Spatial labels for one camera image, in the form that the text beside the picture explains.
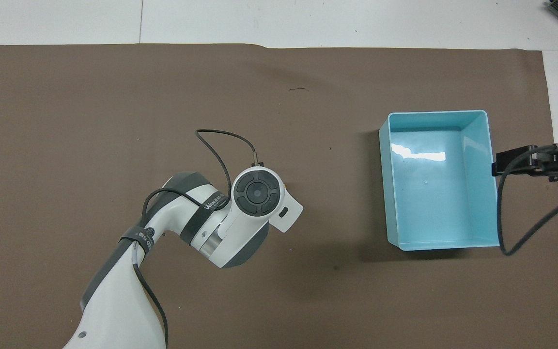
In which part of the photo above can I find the light blue plastic bin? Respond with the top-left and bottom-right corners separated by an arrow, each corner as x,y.
379,110 -> 500,252

